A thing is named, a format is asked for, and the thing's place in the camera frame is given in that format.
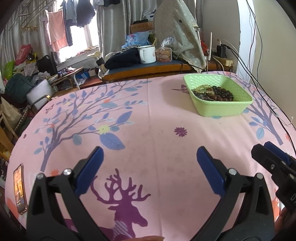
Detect cardboard box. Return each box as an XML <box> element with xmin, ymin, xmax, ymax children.
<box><xmin>130</xmin><ymin>21</ymin><xmax>154</xmax><ymax>34</ymax></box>

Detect pink hanging garment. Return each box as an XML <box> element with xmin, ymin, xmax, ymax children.
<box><xmin>46</xmin><ymin>10</ymin><xmax>68</xmax><ymax>52</ymax></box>

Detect dark hanging jacket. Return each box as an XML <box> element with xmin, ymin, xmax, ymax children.
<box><xmin>76</xmin><ymin>0</ymin><xmax>95</xmax><ymax>28</ymax></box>

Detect wooden desk blue top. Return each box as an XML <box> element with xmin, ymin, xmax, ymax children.
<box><xmin>101</xmin><ymin>58</ymin><xmax>232</xmax><ymax>83</ymax></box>

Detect grey dotted cloth cover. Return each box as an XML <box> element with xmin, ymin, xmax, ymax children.
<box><xmin>154</xmin><ymin>0</ymin><xmax>207</xmax><ymax>73</ymax></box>

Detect yellow crystal bead bracelet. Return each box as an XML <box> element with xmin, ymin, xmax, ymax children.
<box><xmin>194</xmin><ymin>84</ymin><xmax>216</xmax><ymax>94</ymax></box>

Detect black power adapter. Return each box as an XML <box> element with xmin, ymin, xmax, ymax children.
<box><xmin>216</xmin><ymin>44</ymin><xmax>227</xmax><ymax>58</ymax></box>

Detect pink deer print bedsheet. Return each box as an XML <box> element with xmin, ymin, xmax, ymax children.
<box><xmin>5</xmin><ymin>74</ymin><xmax>295</xmax><ymax>240</ymax></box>

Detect green plastic bag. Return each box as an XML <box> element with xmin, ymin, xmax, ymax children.
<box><xmin>3</xmin><ymin>61</ymin><xmax>15</xmax><ymax>80</ymax></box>

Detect grey window curtain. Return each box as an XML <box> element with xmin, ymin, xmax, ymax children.
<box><xmin>96</xmin><ymin>1</ymin><xmax>198</xmax><ymax>55</ymax></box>

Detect dark navy folded clothes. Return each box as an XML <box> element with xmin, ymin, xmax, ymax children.
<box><xmin>104</xmin><ymin>48</ymin><xmax>140</xmax><ymax>70</ymax></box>

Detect small folding table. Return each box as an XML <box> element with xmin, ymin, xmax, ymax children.
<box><xmin>50</xmin><ymin>66</ymin><xmax>84</xmax><ymax>90</ymax></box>

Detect wooden chair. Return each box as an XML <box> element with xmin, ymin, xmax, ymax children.
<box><xmin>1</xmin><ymin>110</ymin><xmax>19</xmax><ymax>162</ymax></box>

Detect bagged round crackers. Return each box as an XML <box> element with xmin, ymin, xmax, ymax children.
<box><xmin>156</xmin><ymin>37</ymin><xmax>174</xmax><ymax>63</ymax></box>

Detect pink plastic bag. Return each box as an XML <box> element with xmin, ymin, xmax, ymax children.
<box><xmin>15</xmin><ymin>44</ymin><xmax>32</xmax><ymax>66</ymax></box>

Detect light blue clothes pile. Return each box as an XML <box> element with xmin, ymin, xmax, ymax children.
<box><xmin>121</xmin><ymin>31</ymin><xmax>151</xmax><ymax>49</ymax></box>

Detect white enamel mug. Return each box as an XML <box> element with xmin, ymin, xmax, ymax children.
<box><xmin>137</xmin><ymin>45</ymin><xmax>157</xmax><ymax>64</ymax></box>

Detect smartphone with lit screen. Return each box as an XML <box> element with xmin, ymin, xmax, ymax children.
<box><xmin>14</xmin><ymin>164</ymin><xmax>28</xmax><ymax>215</ymax></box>

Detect black cable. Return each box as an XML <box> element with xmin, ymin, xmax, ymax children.
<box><xmin>219</xmin><ymin>0</ymin><xmax>296</xmax><ymax>158</ymax></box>

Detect dark green bag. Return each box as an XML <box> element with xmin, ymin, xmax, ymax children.
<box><xmin>4</xmin><ymin>73</ymin><xmax>34</xmax><ymax>104</ymax></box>

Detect green plastic basket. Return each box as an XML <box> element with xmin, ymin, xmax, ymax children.
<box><xmin>183</xmin><ymin>74</ymin><xmax>253</xmax><ymax>117</ymax></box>

